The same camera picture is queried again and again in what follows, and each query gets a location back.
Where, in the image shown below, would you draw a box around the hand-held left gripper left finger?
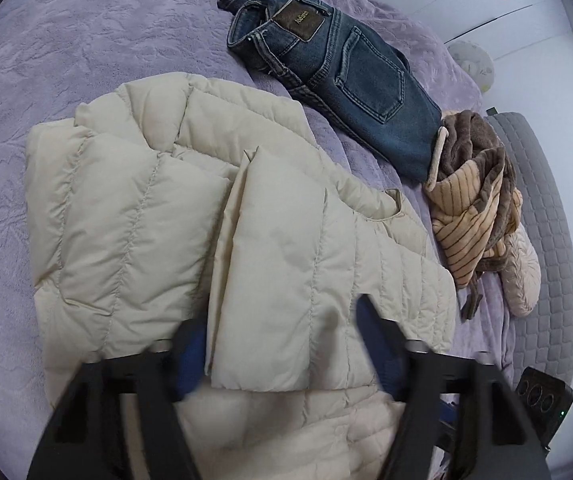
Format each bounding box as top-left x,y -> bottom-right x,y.
26,317 -> 208,480

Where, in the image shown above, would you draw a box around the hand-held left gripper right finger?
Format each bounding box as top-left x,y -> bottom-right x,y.
353,295 -> 552,480

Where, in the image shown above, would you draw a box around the cream puffer jacket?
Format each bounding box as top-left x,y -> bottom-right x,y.
25,72 -> 457,480

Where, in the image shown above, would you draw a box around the brown striped fleece garment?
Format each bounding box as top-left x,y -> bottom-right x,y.
423,110 -> 524,321

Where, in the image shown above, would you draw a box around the grey quilted mattress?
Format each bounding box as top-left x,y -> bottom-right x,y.
483,112 -> 573,396

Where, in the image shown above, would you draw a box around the blue denim jeans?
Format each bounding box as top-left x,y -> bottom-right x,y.
218,0 -> 443,182

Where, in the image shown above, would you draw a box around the round white floral cushion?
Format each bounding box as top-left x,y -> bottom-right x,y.
449,40 -> 496,93

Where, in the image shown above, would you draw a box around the purple embossed blanket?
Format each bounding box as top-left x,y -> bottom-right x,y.
0,0 -> 517,480

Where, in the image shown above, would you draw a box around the white wardrobe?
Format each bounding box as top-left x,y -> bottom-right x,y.
356,0 -> 573,61

